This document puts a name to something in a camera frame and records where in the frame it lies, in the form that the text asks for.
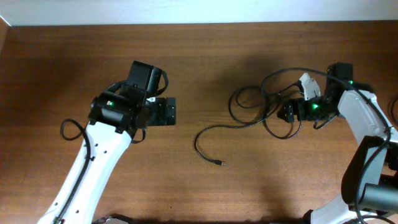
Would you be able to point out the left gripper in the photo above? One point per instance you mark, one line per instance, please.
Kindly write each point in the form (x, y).
(161, 117)

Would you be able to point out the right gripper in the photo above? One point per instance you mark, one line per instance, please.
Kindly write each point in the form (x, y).
(299, 103)

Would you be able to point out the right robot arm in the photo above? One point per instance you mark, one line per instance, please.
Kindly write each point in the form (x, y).
(366, 193)

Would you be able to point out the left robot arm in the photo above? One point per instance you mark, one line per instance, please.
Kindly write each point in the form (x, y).
(116, 115)

